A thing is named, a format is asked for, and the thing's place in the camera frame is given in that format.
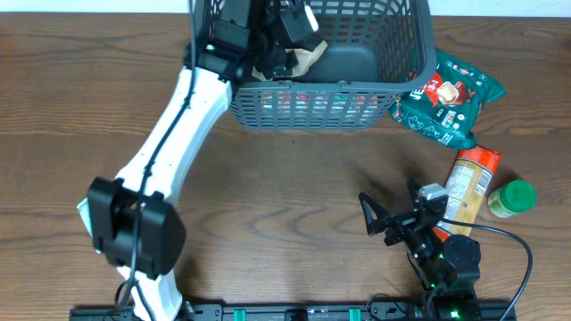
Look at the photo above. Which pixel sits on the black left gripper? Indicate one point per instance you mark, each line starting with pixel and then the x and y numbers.
pixel 277 58

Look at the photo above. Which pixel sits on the green white packet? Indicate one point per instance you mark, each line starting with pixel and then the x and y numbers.
pixel 84 212

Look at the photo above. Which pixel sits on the beige paper snack bag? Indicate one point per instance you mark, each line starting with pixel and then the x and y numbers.
pixel 308 58

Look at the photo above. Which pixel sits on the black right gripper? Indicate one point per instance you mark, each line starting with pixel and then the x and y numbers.
pixel 402 223

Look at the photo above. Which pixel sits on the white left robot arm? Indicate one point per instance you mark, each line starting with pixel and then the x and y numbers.
pixel 132 219

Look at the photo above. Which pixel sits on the grey plastic lattice basket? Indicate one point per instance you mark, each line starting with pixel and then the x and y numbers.
pixel 383 48

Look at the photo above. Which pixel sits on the orange pasta packet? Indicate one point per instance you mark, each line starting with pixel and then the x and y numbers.
pixel 468 182

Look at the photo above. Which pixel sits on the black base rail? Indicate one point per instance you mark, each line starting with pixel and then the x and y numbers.
pixel 378 310

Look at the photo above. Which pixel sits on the green lid jar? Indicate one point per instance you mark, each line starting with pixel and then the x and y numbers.
pixel 512 199

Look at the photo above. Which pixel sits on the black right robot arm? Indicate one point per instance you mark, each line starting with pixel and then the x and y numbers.
pixel 450 266

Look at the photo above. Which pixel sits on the green Nescafe coffee bag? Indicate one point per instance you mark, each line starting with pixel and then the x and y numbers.
pixel 446 107

